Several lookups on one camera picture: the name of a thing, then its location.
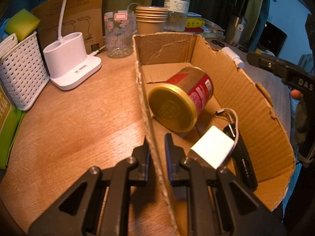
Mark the blue and white packet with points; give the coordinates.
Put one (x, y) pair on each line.
(3, 32)

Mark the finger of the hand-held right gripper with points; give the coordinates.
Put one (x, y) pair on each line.
(270, 65)

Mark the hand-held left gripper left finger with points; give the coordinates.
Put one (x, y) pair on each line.
(118, 177)

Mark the small black object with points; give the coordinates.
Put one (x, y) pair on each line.
(243, 49)

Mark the person's right hand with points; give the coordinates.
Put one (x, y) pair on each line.
(296, 94)

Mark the white desk lamp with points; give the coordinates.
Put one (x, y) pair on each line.
(71, 61)

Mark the brown cardboard box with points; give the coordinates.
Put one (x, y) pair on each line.
(258, 108)

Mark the black monitor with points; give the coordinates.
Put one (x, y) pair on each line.
(273, 39)

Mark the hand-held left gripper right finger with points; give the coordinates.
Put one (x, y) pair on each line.
(196, 191)

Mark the red book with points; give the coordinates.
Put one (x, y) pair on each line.
(196, 30)

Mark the clear water bottle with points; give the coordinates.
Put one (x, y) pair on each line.
(177, 5)

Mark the red can with gold lid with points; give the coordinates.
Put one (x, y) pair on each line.
(196, 88)

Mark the bagged paper cup pack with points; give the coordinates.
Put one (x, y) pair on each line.
(9, 132)

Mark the stack of brown paper cups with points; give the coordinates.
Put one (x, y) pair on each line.
(150, 25)

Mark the brown cardboard lamp packaging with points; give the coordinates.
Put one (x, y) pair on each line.
(81, 12)

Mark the steel tumbler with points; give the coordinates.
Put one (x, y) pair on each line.
(233, 32)

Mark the white charger plug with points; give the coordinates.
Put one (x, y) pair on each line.
(211, 147)

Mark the stack of papers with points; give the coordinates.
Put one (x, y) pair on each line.
(214, 29)

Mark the white printed box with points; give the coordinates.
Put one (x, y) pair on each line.
(8, 44)

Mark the white pill bottle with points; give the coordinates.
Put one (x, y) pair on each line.
(230, 52)

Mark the yellow sponge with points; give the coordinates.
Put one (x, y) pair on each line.
(21, 23)

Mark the black scissors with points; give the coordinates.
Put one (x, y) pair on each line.
(217, 42)

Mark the white woven basket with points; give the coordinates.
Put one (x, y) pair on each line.
(22, 78)

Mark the grey ribbed appliance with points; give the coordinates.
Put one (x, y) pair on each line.
(305, 60)

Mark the clear jar with stickers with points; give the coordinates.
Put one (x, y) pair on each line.
(118, 41)

